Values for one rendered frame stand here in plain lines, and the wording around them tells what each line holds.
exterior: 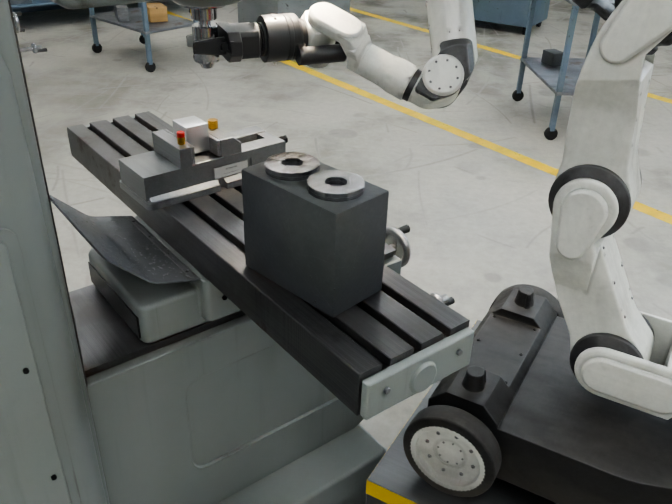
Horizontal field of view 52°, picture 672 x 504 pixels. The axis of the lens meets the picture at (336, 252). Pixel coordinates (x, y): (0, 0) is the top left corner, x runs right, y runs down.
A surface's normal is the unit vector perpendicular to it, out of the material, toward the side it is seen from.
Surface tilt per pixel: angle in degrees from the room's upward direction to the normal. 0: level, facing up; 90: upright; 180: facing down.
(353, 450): 0
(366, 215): 90
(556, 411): 0
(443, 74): 60
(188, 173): 90
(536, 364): 0
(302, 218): 90
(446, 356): 90
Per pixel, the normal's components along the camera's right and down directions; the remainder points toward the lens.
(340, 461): 0.03, -0.86
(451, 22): -0.08, 0.00
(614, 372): -0.50, 0.43
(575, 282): -0.48, 0.75
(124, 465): 0.61, 0.42
